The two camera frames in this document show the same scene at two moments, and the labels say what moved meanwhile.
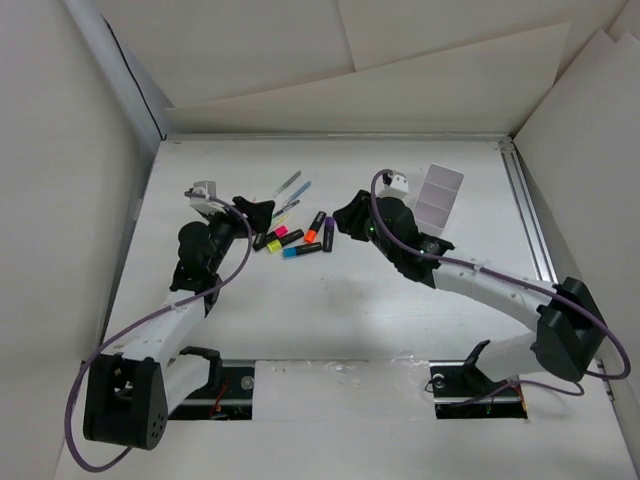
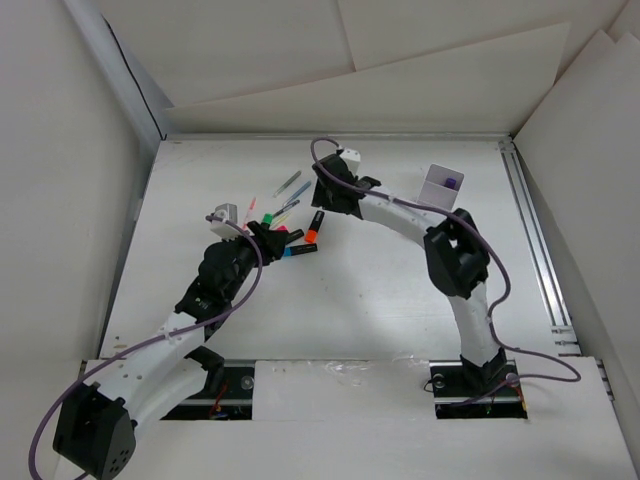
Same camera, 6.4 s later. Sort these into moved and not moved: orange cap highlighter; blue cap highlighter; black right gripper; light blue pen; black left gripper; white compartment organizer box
Moved: black left gripper; black right gripper
Not moved: light blue pen; white compartment organizer box; orange cap highlighter; blue cap highlighter
